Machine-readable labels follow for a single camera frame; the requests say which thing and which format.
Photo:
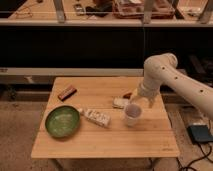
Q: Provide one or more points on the green ceramic bowl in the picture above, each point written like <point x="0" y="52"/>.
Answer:
<point x="62" y="121"/>

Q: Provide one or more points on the dark object on shelf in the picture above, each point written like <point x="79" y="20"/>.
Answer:
<point x="99" y="10"/>

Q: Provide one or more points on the small white packet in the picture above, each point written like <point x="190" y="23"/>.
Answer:
<point x="120" y="103"/>

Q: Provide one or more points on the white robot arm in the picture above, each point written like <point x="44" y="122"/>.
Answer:
<point x="161" y="69"/>

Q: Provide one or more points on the black power box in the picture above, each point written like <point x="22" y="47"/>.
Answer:
<point x="199" y="134"/>

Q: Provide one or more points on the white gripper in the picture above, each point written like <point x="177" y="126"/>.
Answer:
<point x="143" y="92"/>

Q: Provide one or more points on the brown rectangular block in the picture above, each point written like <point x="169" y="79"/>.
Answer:
<point x="66" y="93"/>

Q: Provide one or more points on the wooden table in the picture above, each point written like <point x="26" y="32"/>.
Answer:
<point x="150" y="137"/>

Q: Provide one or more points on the basket with items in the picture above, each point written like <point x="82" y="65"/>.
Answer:
<point x="162" y="9"/>

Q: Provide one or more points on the brown oblong snack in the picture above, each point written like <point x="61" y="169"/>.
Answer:
<point x="127" y="96"/>

